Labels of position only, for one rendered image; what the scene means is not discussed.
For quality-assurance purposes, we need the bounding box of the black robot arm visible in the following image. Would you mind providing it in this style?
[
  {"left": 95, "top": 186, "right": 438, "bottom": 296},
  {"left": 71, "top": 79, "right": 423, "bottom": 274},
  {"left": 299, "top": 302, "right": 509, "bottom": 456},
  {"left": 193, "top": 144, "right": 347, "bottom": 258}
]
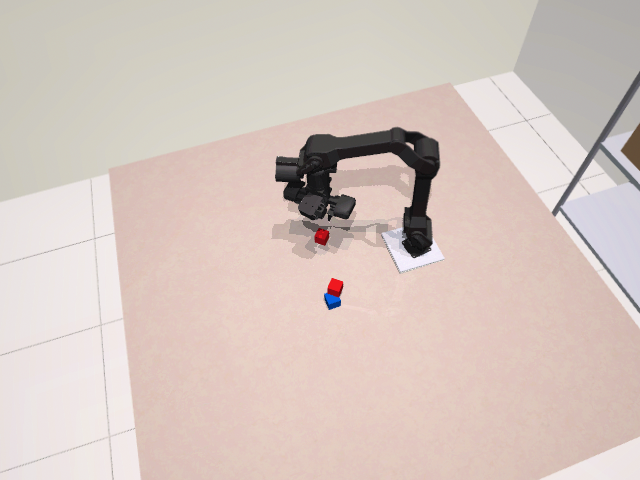
[{"left": 275, "top": 127, "right": 441, "bottom": 258}]

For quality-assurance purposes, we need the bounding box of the red cube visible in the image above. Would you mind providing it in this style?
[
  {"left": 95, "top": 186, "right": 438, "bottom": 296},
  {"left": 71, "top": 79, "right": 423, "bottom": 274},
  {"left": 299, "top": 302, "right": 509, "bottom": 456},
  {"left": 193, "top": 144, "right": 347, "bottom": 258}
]
[
  {"left": 314, "top": 228, "right": 329, "bottom": 246},
  {"left": 327, "top": 278, "right": 343, "bottom": 298}
]

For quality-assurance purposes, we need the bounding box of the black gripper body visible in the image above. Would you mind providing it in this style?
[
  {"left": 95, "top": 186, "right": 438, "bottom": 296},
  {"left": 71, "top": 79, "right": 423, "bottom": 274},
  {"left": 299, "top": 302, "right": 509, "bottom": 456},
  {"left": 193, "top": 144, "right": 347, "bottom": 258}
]
[{"left": 283, "top": 177, "right": 356, "bottom": 220}]

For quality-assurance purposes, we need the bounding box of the blue cube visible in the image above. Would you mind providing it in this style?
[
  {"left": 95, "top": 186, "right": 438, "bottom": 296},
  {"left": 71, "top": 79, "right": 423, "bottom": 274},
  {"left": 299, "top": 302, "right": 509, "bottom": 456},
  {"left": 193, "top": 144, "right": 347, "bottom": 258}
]
[{"left": 324, "top": 293, "right": 341, "bottom": 310}]

